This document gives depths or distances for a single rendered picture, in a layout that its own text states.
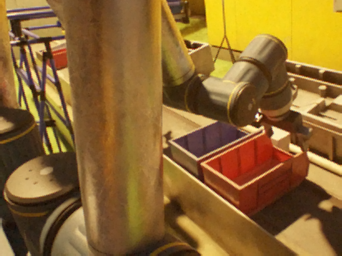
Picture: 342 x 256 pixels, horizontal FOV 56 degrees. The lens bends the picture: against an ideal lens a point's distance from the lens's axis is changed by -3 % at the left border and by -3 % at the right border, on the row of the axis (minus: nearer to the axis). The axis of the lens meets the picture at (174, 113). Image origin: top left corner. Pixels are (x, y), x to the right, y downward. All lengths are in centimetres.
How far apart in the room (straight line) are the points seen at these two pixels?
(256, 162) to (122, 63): 95
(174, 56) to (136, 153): 39
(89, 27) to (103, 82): 7
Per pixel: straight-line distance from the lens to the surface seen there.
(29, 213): 74
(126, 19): 42
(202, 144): 138
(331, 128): 128
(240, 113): 77
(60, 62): 332
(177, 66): 82
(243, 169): 126
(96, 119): 45
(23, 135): 112
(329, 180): 131
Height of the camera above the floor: 152
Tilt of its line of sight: 24 degrees down
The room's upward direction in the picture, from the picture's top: 8 degrees counter-clockwise
